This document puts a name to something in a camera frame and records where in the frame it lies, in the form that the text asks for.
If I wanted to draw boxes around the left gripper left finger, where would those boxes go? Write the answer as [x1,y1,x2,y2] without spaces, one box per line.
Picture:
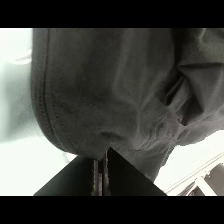
[33,155,100,197]

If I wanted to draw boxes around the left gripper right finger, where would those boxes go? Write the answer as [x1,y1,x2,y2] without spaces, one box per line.
[101,146,168,197]

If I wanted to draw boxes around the black T-shirt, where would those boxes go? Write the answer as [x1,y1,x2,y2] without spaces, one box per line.
[30,28,224,183]

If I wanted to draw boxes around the silver frame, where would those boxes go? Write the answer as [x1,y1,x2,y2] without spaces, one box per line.
[163,151,224,197]

